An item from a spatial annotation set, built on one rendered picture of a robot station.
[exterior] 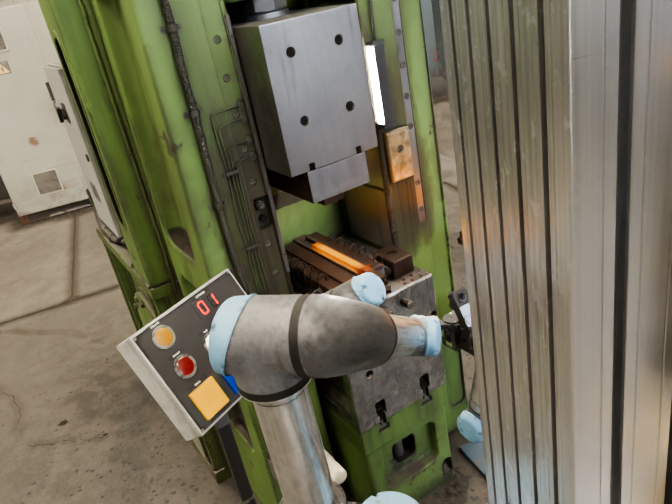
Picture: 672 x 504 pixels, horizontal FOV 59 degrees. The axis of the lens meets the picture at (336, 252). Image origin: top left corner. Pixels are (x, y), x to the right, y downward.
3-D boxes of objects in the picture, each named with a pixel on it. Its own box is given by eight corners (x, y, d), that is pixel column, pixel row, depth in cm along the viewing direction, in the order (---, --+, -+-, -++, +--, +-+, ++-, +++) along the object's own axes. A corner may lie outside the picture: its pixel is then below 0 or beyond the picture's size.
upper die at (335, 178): (370, 181, 180) (365, 151, 176) (313, 204, 171) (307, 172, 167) (301, 160, 213) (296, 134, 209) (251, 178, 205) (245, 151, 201)
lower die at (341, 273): (386, 284, 195) (383, 261, 191) (335, 309, 186) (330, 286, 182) (320, 249, 228) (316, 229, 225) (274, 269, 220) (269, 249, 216)
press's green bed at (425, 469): (457, 478, 234) (445, 382, 215) (381, 532, 219) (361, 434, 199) (374, 409, 279) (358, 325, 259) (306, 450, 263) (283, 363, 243)
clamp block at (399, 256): (415, 270, 200) (413, 253, 197) (395, 280, 196) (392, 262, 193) (393, 260, 209) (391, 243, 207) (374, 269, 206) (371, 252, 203)
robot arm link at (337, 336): (379, 289, 75) (442, 308, 121) (298, 291, 79) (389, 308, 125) (378, 383, 74) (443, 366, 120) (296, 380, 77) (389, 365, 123)
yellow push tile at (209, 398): (230, 400, 144) (211, 375, 143) (209, 420, 138) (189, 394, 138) (226, 402, 145) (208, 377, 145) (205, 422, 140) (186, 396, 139)
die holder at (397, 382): (446, 382, 215) (433, 273, 196) (360, 435, 198) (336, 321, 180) (358, 324, 260) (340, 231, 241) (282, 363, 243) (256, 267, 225)
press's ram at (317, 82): (401, 138, 181) (381, -4, 165) (291, 178, 165) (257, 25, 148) (328, 124, 215) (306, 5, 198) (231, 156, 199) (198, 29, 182)
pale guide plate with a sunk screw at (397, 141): (414, 174, 204) (408, 125, 197) (394, 183, 200) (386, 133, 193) (410, 173, 206) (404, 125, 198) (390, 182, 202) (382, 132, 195)
